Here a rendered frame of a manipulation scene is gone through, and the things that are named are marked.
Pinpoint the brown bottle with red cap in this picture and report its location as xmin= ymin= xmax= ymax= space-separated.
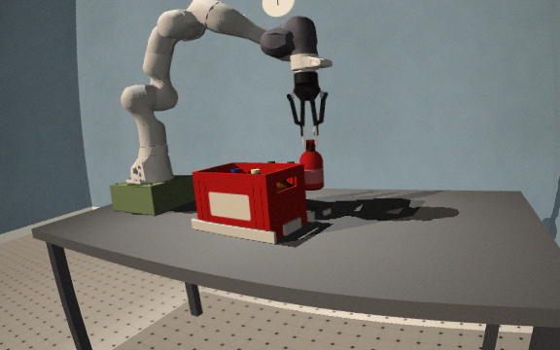
xmin=276 ymin=179 xmax=292 ymax=192

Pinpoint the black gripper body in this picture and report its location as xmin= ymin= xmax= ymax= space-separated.
xmin=294 ymin=72 xmax=321 ymax=101

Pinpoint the red bottle with pink label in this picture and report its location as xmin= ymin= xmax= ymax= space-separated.
xmin=299 ymin=140 xmax=324 ymax=191

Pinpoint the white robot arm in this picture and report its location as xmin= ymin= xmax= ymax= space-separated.
xmin=121 ymin=0 xmax=333 ymax=184

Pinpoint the red crate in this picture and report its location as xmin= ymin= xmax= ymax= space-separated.
xmin=195 ymin=162 xmax=307 ymax=239

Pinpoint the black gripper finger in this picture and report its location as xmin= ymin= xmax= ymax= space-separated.
xmin=287 ymin=90 xmax=306 ymax=148
xmin=309 ymin=90 xmax=328 ymax=147

